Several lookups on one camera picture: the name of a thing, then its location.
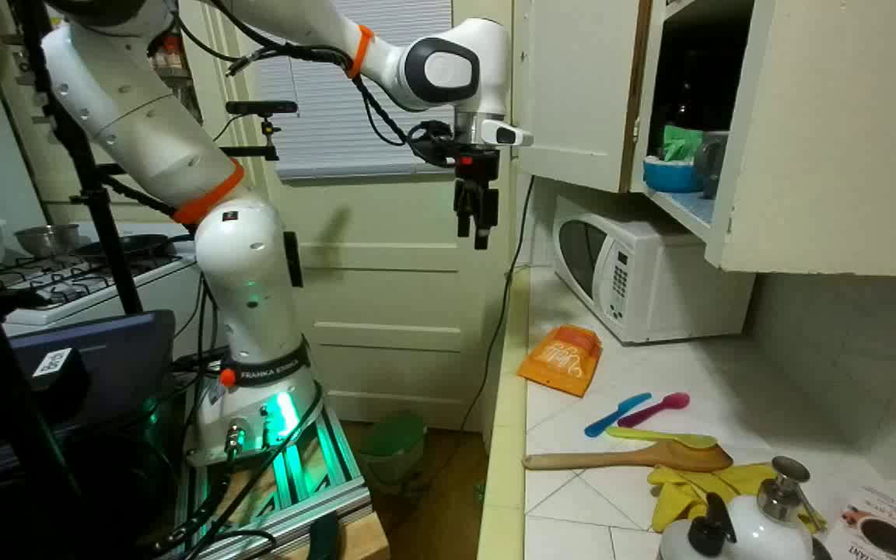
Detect blue plastic spoon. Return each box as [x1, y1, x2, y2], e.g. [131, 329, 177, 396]
[582, 393, 650, 438]

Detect white microwave oven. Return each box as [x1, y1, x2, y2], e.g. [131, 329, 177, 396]
[551, 196, 754, 346]

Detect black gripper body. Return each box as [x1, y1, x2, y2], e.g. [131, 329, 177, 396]
[407, 120, 497, 213]

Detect wooden spoon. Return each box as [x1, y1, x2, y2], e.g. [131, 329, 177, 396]
[525, 443, 730, 474]

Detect gas stove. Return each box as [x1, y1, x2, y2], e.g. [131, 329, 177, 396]
[0, 233, 199, 337]

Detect orange packet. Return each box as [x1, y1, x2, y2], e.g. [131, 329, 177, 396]
[519, 324, 601, 398]

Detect green bucket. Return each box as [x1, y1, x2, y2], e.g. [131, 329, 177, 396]
[358, 412, 427, 496]

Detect printed paper sheet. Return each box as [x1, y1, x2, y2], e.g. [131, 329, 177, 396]
[826, 484, 896, 560]

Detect black camera on stand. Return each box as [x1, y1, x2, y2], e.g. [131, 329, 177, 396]
[220, 99, 300, 162]

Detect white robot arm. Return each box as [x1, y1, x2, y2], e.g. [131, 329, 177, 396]
[41, 0, 532, 468]

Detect yellow rubber gloves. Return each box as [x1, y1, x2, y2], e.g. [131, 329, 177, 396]
[645, 461, 831, 534]

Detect cream cabinet door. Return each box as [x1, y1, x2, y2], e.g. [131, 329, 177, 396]
[706, 0, 896, 277]

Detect white kettle black handle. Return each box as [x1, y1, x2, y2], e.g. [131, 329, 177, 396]
[658, 458, 831, 560]

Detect pink plastic spoon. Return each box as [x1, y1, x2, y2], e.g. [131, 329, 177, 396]
[619, 393, 692, 426]

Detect blue bowl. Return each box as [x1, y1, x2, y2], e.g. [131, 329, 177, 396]
[645, 156, 698, 194]

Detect green plastic spoon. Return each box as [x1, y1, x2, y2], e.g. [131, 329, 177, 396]
[606, 426, 720, 447]

